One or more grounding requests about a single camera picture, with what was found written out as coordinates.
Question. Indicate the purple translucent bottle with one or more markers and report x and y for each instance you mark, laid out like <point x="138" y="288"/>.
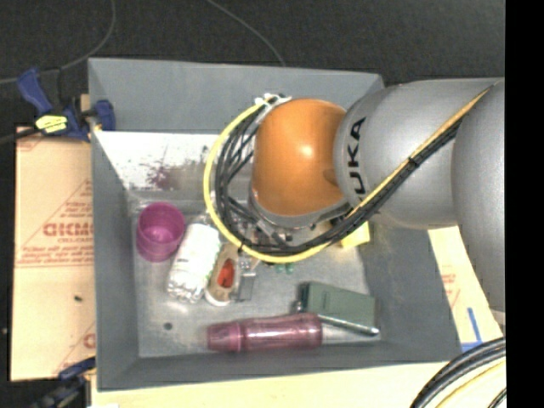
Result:
<point x="272" y="333"/>

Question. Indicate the dark green flat block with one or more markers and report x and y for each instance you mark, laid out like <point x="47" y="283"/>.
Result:
<point x="344" y="302"/>

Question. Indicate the grey metal bin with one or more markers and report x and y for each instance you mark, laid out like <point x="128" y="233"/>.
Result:
<point x="272" y="304"/>

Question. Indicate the brown cardboard board red print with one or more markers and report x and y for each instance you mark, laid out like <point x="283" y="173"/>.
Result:
<point x="51" y="270"/>

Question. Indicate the white oval toy red inside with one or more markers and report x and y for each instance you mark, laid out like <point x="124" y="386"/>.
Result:
<point x="223" y="276"/>

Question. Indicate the white ribbed plastic bottle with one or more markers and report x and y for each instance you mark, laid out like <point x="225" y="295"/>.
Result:
<point x="193" y="262"/>

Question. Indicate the purple plastic cup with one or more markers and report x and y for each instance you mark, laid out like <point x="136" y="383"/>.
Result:
<point x="159" y="234"/>

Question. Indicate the yellow sponge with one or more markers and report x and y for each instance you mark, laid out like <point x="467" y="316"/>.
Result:
<point x="356" y="236"/>

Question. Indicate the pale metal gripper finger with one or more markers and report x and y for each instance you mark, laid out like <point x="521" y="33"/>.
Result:
<point x="247" y="286"/>

